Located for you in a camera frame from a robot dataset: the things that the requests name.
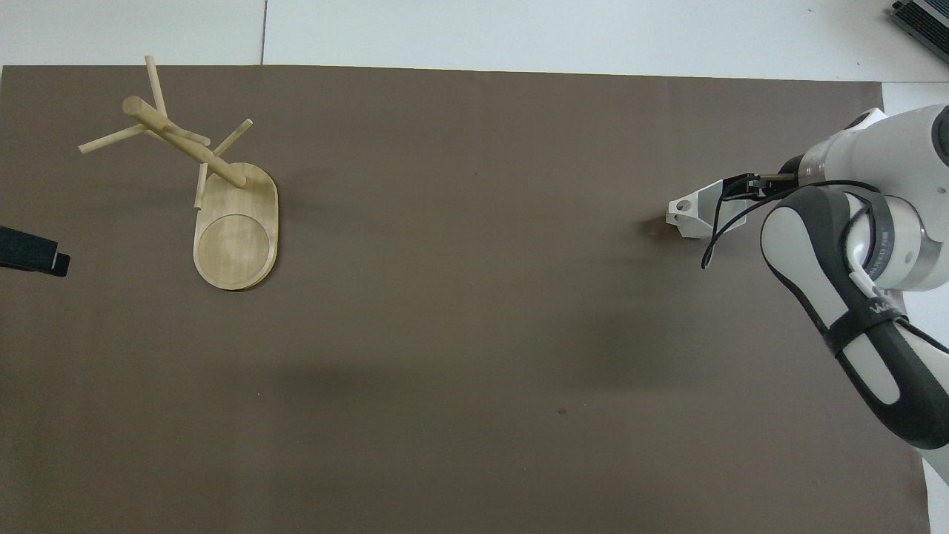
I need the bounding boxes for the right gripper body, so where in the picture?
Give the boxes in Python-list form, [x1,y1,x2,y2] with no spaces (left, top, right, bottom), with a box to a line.
[771,154,808,195]

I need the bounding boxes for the wooden cup rack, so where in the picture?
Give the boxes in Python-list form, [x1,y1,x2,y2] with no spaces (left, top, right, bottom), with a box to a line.
[78,55,280,291]

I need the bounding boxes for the grey ribbed metal box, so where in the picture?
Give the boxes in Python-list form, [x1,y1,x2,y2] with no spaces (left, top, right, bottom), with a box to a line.
[891,0,949,45]

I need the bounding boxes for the black cable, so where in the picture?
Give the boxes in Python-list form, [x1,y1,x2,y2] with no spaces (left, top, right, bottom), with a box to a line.
[700,179,883,270]

